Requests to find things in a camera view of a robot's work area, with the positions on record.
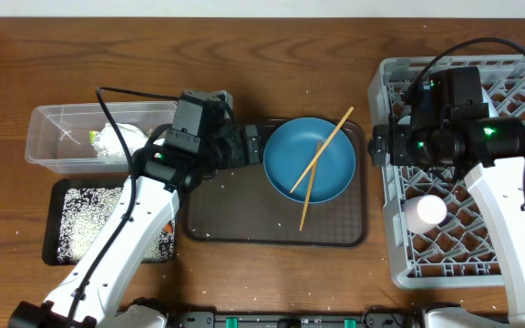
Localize light blue cup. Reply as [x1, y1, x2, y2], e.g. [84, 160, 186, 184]
[398, 115, 411, 125]

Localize wooden chopstick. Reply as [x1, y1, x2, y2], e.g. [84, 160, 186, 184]
[299, 140, 322, 231]
[289, 107, 355, 194]

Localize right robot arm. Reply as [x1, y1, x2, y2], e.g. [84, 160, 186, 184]
[368, 117, 525, 327]

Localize dark blue plate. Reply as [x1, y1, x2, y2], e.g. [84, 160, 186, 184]
[263, 118, 356, 204]

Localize light blue rice bowl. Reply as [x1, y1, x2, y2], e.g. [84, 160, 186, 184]
[481, 87, 498, 118]

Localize upper wooden chopstick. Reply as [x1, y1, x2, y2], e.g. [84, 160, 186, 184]
[289, 107, 355, 194]

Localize clear plastic bin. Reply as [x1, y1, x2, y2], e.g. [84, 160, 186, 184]
[25, 101, 177, 174]

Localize lower wooden chopstick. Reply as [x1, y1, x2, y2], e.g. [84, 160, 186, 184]
[299, 140, 322, 231]

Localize orange carrot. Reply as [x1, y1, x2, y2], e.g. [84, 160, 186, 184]
[163, 222, 174, 234]

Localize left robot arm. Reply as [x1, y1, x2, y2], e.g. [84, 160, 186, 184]
[8, 124, 263, 327]

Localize grey dishwasher rack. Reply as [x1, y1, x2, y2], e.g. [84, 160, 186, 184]
[367, 55, 525, 289]

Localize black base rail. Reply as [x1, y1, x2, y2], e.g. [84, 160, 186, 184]
[120, 310, 514, 328]

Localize spilled white rice pile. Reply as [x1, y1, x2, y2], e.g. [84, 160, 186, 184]
[56, 187, 176, 264]

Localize foil yellow snack wrapper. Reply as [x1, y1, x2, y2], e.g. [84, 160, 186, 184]
[89, 131, 98, 145]

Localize white napkin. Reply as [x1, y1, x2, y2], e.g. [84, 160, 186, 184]
[92, 123, 149, 160]

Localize brown serving tray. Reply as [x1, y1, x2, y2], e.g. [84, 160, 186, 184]
[180, 121, 368, 248]

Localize white pink cup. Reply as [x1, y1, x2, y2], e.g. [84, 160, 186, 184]
[402, 195, 448, 234]

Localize black plastic tray bin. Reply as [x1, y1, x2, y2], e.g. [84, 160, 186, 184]
[42, 176, 177, 266]

